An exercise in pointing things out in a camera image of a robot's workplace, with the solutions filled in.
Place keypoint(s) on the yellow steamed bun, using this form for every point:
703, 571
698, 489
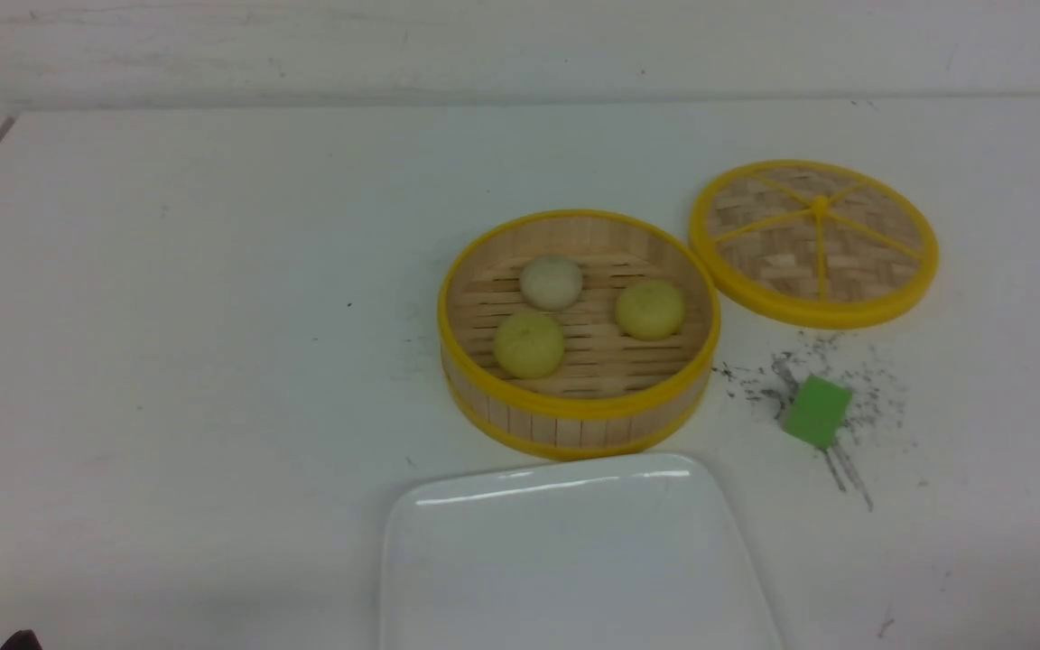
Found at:
651, 310
529, 345

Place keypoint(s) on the white steamed bun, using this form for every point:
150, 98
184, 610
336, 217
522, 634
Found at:
551, 282

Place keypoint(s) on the white square plate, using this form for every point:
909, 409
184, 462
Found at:
640, 551

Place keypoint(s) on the bamboo steamer basket yellow rims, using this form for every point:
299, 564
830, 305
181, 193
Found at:
611, 394

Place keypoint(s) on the woven bamboo steamer lid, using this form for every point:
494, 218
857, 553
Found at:
812, 244

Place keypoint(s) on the green rectangular block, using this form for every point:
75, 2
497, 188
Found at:
817, 412

